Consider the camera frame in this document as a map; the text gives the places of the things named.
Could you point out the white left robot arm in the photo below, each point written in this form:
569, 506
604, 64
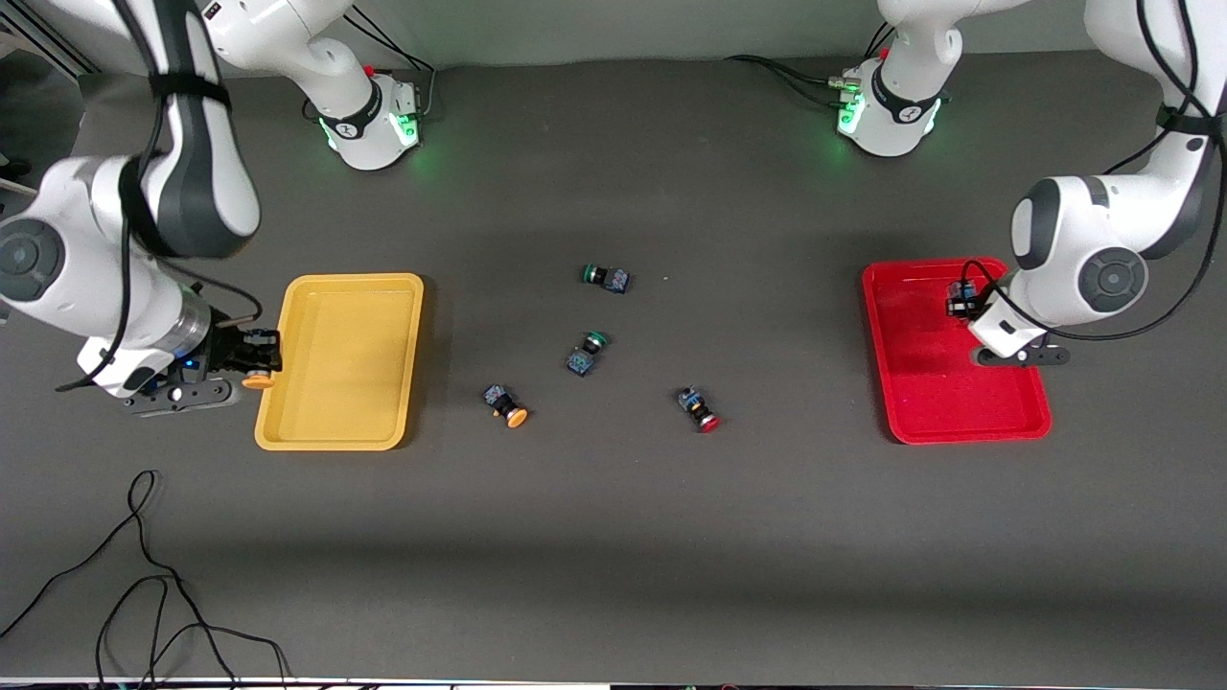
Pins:
1083, 259

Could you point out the yellow push button switch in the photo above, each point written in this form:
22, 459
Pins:
257, 381
506, 404

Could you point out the yellow plastic tray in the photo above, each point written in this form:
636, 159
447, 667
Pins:
345, 364

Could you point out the red push button switch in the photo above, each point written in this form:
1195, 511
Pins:
698, 407
962, 290

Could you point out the green push button switch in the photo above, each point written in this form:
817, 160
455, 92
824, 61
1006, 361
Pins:
587, 352
606, 278

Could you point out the grey metal rail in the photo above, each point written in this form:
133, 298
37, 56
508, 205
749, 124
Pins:
48, 48

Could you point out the red plastic tray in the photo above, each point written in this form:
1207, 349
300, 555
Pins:
939, 402

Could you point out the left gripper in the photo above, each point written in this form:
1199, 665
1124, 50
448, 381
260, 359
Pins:
961, 304

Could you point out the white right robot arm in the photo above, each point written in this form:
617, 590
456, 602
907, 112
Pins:
86, 278

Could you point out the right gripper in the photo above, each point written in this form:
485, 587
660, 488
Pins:
233, 349

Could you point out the dark grey table mat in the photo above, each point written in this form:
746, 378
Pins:
671, 527

